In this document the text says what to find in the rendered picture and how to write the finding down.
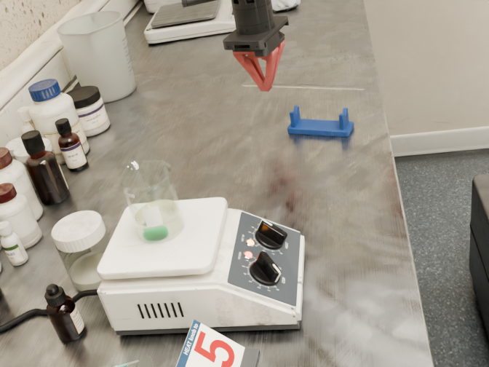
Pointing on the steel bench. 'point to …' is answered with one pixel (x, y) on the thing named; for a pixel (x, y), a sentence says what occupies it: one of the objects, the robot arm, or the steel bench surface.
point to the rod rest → (321, 127)
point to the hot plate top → (191, 242)
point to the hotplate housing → (198, 298)
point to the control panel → (288, 293)
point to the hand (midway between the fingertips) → (265, 84)
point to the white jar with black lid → (90, 109)
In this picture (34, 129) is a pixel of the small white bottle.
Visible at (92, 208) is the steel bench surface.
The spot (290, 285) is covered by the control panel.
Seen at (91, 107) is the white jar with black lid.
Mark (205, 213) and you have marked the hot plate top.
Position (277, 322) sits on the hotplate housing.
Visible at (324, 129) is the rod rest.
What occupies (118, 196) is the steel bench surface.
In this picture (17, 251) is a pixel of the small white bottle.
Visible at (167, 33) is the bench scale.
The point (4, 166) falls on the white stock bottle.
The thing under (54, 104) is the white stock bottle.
